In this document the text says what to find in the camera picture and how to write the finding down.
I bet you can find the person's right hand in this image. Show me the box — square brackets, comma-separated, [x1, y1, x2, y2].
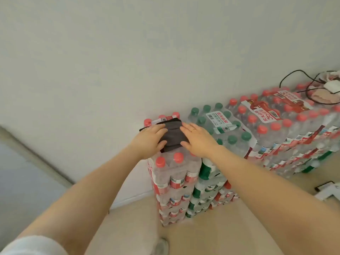
[180, 122, 222, 159]

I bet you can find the person's left hand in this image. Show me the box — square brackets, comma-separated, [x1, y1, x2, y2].
[129, 123, 168, 160]

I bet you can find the dark grey cleaning cloth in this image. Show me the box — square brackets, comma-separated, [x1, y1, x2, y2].
[139, 118, 191, 153]

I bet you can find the person's right forearm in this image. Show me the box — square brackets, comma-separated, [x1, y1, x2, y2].
[210, 146, 340, 255]

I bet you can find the person's left forearm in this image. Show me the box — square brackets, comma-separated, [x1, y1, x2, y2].
[0, 146, 160, 255]

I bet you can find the stack of water bottle packs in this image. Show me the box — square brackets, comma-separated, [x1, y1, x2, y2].
[143, 82, 340, 227]

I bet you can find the white sneaker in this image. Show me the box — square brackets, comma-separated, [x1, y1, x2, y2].
[153, 237, 170, 255]

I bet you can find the pink packet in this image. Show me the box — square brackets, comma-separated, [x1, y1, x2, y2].
[309, 89, 340, 104]

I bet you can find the white charger adapter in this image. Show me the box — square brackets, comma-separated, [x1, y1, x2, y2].
[324, 80, 340, 94]

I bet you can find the white shirt sleeve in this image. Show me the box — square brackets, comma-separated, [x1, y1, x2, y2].
[0, 235, 62, 255]

